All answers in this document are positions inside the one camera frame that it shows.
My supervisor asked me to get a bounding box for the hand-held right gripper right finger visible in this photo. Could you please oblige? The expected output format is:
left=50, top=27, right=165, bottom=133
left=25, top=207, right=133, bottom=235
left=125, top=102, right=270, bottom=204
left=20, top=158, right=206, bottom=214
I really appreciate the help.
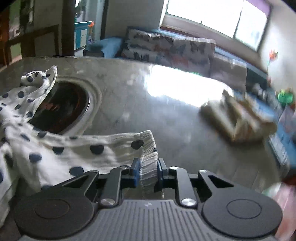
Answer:
left=157, top=158, right=262, bottom=207

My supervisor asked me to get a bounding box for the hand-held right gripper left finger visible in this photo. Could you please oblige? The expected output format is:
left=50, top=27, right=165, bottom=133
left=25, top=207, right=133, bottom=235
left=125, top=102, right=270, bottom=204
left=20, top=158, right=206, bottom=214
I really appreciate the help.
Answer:
left=40, top=158, right=140, bottom=207

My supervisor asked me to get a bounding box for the white polka dot garment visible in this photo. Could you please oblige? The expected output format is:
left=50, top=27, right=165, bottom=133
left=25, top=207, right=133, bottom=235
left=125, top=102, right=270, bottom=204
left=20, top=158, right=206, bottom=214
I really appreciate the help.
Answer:
left=0, top=65, right=159, bottom=233

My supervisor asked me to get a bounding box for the beige folded clothes stack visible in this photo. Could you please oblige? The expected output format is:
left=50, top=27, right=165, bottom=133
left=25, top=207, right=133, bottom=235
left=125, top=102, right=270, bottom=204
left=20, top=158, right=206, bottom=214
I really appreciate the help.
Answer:
left=199, top=89, right=278, bottom=142

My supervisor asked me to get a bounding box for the round black table heater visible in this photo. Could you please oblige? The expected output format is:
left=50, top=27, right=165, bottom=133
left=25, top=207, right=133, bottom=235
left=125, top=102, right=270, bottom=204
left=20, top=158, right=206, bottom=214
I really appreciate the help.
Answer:
left=27, top=77, right=102, bottom=135

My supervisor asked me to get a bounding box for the butterfly print cushion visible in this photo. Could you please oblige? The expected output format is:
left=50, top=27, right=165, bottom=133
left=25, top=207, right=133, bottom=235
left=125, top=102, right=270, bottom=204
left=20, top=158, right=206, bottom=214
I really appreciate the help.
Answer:
left=121, top=28, right=217, bottom=77

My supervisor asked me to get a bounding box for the blue and white cabinet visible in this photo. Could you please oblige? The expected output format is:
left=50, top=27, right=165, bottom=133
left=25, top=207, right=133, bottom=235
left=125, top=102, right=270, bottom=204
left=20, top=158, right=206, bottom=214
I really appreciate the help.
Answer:
left=74, top=21, right=94, bottom=50

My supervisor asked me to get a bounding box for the green toy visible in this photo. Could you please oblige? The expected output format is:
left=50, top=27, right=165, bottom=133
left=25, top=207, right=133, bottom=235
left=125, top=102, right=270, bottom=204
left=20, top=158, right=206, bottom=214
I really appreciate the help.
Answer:
left=278, top=89, right=294, bottom=103

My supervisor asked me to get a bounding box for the large window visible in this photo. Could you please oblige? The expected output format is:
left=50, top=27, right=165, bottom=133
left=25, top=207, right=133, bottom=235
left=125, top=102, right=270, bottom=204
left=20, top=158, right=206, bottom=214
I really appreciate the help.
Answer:
left=160, top=0, right=271, bottom=53

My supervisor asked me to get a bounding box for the purple curtain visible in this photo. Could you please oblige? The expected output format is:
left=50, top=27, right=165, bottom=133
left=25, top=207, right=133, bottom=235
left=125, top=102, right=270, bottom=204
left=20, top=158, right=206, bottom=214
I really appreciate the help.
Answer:
left=245, top=0, right=273, bottom=15

